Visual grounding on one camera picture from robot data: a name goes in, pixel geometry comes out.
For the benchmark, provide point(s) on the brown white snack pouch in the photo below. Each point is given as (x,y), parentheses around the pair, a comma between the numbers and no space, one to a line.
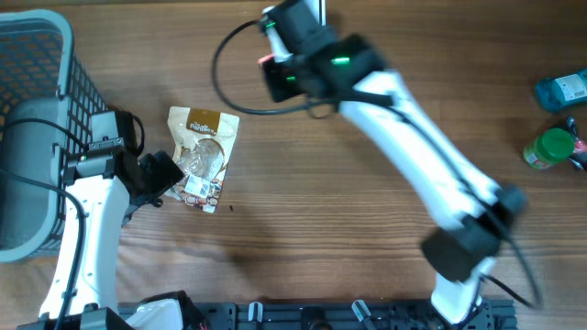
(204,141)

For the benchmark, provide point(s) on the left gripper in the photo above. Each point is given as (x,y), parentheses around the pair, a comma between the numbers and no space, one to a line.
(165,175)

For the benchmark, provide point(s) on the white barcode scanner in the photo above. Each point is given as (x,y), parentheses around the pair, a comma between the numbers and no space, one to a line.
(322,12)

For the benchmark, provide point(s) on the black red snack packet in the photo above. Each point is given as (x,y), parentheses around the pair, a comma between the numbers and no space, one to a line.
(578,156)

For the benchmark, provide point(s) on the grey plastic mesh basket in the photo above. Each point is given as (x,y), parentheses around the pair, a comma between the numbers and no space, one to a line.
(47,99)

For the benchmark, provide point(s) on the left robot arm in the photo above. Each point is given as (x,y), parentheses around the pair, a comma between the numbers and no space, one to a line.
(109,180)

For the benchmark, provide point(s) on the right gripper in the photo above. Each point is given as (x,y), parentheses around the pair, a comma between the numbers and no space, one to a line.
(278,92)

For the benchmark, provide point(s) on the green lid jar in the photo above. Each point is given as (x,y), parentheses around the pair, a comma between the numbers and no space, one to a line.
(550,148)

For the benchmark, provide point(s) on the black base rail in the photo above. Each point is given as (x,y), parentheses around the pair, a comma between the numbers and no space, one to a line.
(394,315)

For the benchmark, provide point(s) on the small red white carton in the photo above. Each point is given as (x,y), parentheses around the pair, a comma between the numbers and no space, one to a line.
(265,59)

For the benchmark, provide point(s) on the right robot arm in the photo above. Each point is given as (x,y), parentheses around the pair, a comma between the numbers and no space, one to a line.
(473,212)

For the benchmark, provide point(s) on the blue mouthwash bottle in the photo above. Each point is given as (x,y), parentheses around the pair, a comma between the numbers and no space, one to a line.
(555,94)

